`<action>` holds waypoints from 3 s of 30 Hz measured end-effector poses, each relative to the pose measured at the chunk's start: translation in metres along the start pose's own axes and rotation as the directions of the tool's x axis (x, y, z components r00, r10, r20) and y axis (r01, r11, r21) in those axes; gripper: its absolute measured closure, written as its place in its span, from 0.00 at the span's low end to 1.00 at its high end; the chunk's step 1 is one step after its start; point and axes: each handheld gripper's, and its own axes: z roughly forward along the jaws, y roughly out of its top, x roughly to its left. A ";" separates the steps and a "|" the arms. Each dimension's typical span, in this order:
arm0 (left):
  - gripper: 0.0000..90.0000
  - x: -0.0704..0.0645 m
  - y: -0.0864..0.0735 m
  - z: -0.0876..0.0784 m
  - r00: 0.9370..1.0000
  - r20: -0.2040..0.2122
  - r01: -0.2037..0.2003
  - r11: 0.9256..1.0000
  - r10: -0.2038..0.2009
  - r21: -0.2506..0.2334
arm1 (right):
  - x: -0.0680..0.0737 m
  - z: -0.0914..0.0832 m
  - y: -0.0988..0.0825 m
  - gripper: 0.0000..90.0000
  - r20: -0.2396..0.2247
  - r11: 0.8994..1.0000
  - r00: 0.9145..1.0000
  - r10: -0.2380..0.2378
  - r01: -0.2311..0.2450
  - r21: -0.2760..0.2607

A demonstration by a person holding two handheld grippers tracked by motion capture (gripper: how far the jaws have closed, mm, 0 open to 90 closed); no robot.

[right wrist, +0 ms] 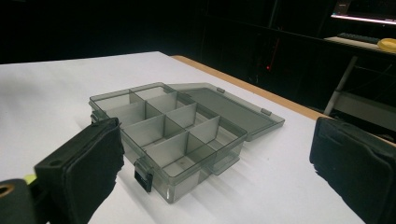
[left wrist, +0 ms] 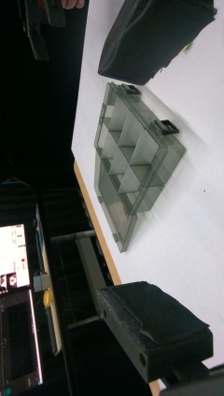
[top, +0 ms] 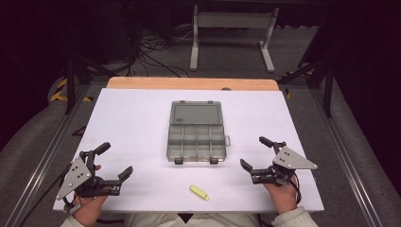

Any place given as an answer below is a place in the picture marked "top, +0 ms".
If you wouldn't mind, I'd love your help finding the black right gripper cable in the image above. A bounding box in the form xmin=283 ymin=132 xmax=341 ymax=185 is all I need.
xmin=285 ymin=171 xmax=303 ymax=206

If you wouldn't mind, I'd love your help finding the grey metal stand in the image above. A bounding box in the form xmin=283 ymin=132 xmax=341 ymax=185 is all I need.
xmin=189 ymin=4 xmax=280 ymax=74

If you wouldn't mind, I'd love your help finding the wooden table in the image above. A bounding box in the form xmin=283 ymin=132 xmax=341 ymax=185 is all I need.
xmin=106 ymin=76 xmax=280 ymax=92

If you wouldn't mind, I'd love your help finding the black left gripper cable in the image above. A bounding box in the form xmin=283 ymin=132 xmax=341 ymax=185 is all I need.
xmin=18 ymin=163 xmax=74 ymax=227

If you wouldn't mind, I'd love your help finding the bundle of black floor cables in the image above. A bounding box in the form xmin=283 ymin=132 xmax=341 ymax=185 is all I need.
xmin=126 ymin=25 xmax=193 ymax=79

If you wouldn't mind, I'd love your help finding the small yellow plastic piece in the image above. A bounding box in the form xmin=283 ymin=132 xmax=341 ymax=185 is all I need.
xmin=188 ymin=184 xmax=211 ymax=202

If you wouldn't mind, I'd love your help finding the white board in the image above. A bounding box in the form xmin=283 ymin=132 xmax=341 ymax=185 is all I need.
xmin=52 ymin=88 xmax=325 ymax=213

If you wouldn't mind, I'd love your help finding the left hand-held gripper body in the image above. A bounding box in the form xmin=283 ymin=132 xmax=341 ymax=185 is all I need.
xmin=56 ymin=150 xmax=123 ymax=202

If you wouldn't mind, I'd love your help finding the aluminium rail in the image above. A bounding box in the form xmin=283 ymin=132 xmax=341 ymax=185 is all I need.
xmin=310 ymin=89 xmax=384 ymax=227
xmin=3 ymin=84 xmax=93 ymax=227

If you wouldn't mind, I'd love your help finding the clear grey compartment box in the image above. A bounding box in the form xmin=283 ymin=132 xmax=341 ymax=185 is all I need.
xmin=166 ymin=99 xmax=232 ymax=166

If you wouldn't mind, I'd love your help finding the black metal frame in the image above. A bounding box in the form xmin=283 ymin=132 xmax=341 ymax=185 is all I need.
xmin=64 ymin=56 xmax=109 ymax=115
xmin=277 ymin=9 xmax=335 ymax=118

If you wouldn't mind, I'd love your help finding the person's right hand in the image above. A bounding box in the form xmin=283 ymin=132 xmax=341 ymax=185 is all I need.
xmin=263 ymin=175 xmax=299 ymax=216

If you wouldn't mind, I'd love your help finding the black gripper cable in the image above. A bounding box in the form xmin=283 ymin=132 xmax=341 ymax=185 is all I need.
xmin=285 ymin=171 xmax=303 ymax=206
xmin=18 ymin=163 xmax=74 ymax=227

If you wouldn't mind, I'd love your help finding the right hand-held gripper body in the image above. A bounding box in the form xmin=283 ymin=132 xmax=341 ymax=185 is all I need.
xmin=251 ymin=141 xmax=319 ymax=187

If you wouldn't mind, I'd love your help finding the yellow black hazard tape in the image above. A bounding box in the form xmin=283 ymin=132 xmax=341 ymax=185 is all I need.
xmin=282 ymin=69 xmax=314 ymax=99
xmin=50 ymin=78 xmax=93 ymax=103

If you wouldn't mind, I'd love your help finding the person's light clothing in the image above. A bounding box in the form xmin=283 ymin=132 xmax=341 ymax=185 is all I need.
xmin=124 ymin=213 xmax=261 ymax=227

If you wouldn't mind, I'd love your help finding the person's left hand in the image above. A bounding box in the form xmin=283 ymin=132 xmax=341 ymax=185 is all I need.
xmin=72 ymin=164 xmax=110 ymax=226

